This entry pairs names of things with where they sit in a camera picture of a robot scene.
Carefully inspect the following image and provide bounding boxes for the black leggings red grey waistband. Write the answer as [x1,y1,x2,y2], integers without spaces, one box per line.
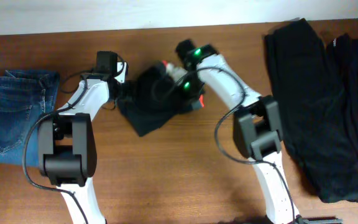
[117,61,204,137]

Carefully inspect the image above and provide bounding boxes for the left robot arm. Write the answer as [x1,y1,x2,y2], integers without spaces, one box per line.
[38,51,128,223]

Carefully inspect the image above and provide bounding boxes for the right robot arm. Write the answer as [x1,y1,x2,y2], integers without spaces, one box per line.
[172,39,343,223]

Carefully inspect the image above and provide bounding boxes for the folded blue denim jeans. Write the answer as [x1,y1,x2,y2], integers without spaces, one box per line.
[0,70,60,166]

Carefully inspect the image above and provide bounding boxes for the black trousers pile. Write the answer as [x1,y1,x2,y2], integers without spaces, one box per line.
[264,19,358,203]

